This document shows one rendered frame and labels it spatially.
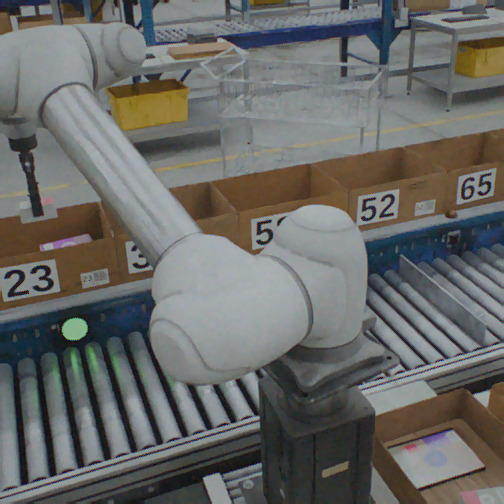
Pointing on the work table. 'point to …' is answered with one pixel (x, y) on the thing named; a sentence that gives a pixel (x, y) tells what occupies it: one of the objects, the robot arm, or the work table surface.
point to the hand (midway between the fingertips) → (35, 202)
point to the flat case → (436, 458)
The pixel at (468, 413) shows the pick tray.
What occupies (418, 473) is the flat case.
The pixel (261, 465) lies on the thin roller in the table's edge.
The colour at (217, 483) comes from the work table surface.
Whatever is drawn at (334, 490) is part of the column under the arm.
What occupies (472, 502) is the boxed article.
